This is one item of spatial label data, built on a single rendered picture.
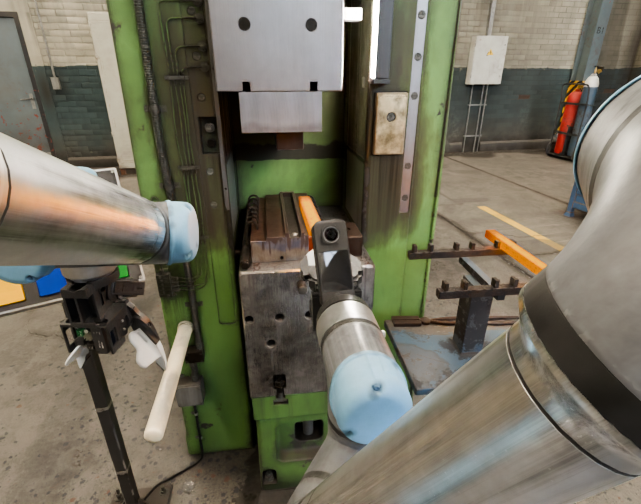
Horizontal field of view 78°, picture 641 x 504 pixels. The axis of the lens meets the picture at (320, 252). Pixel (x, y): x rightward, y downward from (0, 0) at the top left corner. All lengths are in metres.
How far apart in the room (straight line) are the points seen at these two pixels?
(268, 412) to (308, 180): 0.85
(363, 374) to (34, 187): 0.29
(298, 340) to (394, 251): 0.44
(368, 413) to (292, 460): 1.21
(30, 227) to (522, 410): 0.25
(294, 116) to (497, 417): 0.91
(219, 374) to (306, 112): 0.98
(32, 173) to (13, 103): 7.35
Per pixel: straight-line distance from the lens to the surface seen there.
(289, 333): 1.20
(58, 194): 0.28
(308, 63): 1.03
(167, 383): 1.20
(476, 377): 0.22
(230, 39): 1.03
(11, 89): 7.59
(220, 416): 1.70
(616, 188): 0.20
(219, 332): 1.44
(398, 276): 1.40
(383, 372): 0.39
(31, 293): 1.03
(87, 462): 2.00
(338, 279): 0.52
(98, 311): 0.68
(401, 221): 1.32
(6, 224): 0.24
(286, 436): 1.56
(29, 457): 2.14
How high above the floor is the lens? 1.41
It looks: 25 degrees down
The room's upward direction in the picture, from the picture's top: straight up
